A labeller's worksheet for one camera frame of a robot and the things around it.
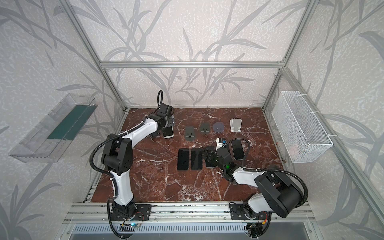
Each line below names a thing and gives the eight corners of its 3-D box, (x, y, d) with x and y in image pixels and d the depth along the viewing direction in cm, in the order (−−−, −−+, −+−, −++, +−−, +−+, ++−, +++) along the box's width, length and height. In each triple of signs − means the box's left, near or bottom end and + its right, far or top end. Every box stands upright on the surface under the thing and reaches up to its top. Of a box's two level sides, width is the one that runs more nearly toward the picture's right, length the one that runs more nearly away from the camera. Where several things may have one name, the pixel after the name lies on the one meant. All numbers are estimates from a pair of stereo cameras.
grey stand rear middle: (200, 134, 108) (200, 131, 104) (200, 126, 112) (200, 122, 109) (209, 134, 108) (209, 131, 104) (209, 126, 112) (209, 122, 109)
